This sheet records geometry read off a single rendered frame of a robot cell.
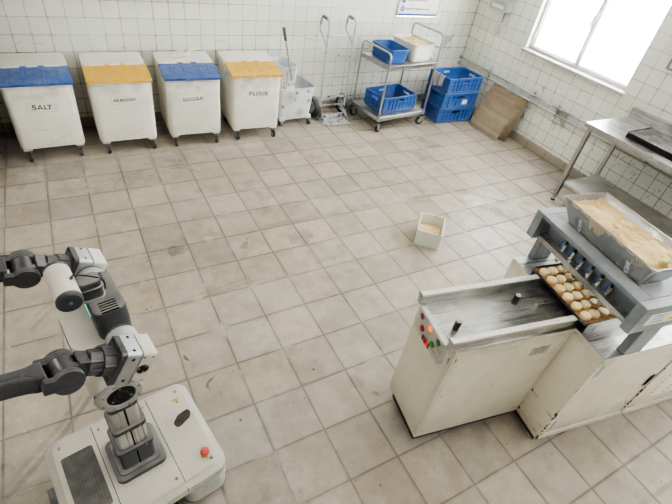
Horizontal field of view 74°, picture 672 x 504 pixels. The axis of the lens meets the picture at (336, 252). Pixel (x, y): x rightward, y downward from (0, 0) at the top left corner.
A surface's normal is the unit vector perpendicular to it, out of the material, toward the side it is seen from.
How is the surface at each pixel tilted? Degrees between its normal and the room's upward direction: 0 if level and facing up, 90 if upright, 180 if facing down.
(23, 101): 92
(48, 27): 90
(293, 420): 0
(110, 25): 90
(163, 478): 0
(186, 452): 0
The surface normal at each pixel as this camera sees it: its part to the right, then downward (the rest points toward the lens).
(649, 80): -0.88, 0.21
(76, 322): 0.14, -0.76
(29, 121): 0.51, 0.58
